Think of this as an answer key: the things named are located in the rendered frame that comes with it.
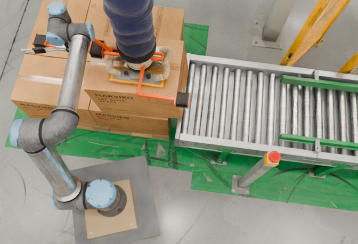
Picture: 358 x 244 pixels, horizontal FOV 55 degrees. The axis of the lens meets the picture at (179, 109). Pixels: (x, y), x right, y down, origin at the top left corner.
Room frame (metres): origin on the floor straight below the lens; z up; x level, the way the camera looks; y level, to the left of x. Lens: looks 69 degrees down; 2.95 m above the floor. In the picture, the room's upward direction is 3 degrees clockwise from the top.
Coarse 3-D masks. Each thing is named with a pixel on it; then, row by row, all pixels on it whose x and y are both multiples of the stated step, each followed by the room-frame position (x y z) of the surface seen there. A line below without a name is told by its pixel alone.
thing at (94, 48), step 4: (100, 40) 1.10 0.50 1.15; (92, 44) 1.08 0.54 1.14; (96, 44) 1.08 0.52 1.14; (92, 48) 1.05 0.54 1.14; (96, 48) 1.05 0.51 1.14; (100, 48) 1.05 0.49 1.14; (92, 52) 1.03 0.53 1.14; (96, 52) 1.03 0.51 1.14; (100, 52) 1.03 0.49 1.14; (92, 56) 1.02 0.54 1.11; (96, 56) 1.01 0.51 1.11; (100, 56) 1.01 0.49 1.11
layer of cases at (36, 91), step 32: (64, 0) 1.85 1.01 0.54; (96, 0) 1.87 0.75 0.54; (32, 32) 1.51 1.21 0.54; (96, 32) 1.55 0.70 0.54; (160, 32) 1.58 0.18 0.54; (32, 64) 1.23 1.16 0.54; (64, 64) 1.24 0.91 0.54; (32, 96) 0.96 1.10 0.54; (128, 128) 0.86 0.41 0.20; (160, 128) 0.84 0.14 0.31
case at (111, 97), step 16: (176, 48) 1.16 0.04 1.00; (96, 64) 1.05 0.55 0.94; (112, 64) 1.05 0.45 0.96; (176, 64) 1.05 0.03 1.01; (96, 80) 0.93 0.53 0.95; (176, 80) 0.93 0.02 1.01; (96, 96) 0.87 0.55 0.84; (112, 96) 0.86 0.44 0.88; (128, 96) 0.85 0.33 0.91; (112, 112) 0.86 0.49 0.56; (128, 112) 0.85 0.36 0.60; (144, 112) 0.84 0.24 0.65; (160, 112) 0.83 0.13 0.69; (176, 112) 0.83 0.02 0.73
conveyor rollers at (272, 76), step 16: (192, 64) 1.30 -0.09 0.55; (192, 80) 1.16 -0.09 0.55; (224, 80) 1.18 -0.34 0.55; (240, 80) 1.19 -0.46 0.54; (272, 80) 1.20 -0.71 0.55; (224, 96) 1.04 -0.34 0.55; (272, 96) 1.07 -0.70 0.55; (304, 96) 1.09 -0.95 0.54; (320, 96) 1.09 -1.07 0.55; (352, 96) 1.11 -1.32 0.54; (208, 112) 0.91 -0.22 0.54; (224, 112) 0.91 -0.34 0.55; (256, 112) 0.93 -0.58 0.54; (272, 112) 0.94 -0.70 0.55; (304, 112) 0.95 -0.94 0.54; (320, 112) 0.96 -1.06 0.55; (352, 112) 0.98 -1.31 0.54; (208, 128) 0.78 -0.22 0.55; (224, 128) 0.79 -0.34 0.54; (256, 128) 0.80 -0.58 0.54; (272, 128) 0.81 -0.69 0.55; (304, 128) 0.83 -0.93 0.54; (320, 128) 0.83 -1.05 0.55; (352, 128) 0.85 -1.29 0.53; (272, 144) 0.69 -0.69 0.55; (304, 144) 0.71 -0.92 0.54
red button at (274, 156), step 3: (270, 153) 0.50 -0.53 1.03; (273, 153) 0.49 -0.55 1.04; (276, 153) 0.50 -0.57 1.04; (279, 153) 0.50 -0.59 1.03; (270, 156) 0.48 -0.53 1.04; (273, 156) 0.48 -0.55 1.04; (276, 156) 0.48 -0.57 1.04; (279, 156) 0.48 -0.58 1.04; (270, 159) 0.46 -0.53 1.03; (273, 159) 0.46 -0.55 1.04; (276, 159) 0.46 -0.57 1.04; (279, 159) 0.46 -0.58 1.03; (273, 162) 0.44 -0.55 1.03; (276, 162) 0.45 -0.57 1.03
